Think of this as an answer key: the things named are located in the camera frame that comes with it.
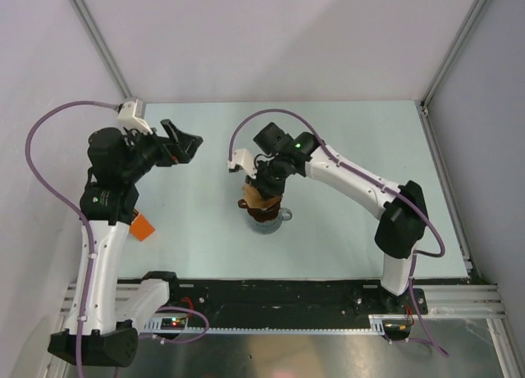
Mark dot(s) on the brown paper coffee filter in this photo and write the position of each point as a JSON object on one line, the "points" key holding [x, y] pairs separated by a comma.
{"points": [[254, 199]]}

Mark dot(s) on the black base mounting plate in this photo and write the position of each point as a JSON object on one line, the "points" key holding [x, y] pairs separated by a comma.
{"points": [[322, 303]]}

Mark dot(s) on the amber glass coffee dripper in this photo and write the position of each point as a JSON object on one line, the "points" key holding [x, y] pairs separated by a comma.
{"points": [[261, 215]]}

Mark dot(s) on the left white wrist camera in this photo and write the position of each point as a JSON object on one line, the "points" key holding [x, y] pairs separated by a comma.
{"points": [[131, 116]]}

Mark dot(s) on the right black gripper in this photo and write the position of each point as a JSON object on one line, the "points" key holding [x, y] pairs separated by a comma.
{"points": [[267, 192]]}

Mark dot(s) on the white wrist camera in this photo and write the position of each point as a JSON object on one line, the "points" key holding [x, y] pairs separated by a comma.
{"points": [[131, 116], [242, 160]]}

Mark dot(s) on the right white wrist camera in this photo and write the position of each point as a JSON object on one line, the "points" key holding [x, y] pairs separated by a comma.
{"points": [[242, 160]]}

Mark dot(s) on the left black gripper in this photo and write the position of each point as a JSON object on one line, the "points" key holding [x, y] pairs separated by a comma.
{"points": [[171, 152]]}

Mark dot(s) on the orange coffee filter box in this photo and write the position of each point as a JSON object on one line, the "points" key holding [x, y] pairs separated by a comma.
{"points": [[140, 227]]}

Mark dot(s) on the white slotted cable duct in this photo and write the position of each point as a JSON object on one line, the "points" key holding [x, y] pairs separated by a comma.
{"points": [[157, 325]]}

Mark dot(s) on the clear glass pitcher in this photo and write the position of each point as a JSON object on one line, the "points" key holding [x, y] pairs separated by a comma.
{"points": [[271, 226]]}

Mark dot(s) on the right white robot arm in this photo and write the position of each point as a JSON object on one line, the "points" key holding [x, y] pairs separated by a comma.
{"points": [[400, 209]]}

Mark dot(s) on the aluminium frame rail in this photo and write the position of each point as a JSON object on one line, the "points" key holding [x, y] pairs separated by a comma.
{"points": [[443, 301]]}

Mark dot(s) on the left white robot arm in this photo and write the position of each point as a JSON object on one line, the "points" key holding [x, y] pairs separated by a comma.
{"points": [[96, 333]]}

